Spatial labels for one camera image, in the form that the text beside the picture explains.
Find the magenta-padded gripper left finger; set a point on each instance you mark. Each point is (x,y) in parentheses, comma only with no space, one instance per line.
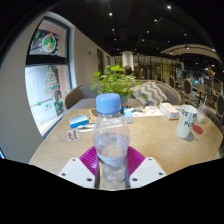
(75,170)

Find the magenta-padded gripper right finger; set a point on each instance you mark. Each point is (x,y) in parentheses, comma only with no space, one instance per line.
(146,170)

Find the clear blue-capped water bottle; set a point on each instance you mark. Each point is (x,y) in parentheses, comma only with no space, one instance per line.
(111,140)

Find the pill blister pack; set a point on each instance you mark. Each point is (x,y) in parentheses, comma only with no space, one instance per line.
(73,135)

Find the blue and white carton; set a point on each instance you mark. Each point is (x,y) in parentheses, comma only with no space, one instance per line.
(78,121)

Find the small light blue box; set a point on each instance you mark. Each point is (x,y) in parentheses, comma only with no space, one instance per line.
(128,116)

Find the white mug with black lettering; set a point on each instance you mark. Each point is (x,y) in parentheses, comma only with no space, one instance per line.
(185,123)

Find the flat round red coaster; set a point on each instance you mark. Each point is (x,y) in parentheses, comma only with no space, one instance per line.
(198,129)

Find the grey curved sofa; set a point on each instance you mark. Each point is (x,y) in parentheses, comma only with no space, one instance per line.
(78,95)

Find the grey white chevron cushion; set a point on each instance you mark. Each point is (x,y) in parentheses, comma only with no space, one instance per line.
(151,93)

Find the green potted plant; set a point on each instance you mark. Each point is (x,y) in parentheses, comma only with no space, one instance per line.
(113,81)

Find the person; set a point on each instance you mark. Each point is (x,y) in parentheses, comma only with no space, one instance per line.
(128,70)

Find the group of ceiling spotlights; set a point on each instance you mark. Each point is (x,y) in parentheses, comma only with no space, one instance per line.
(169,7)

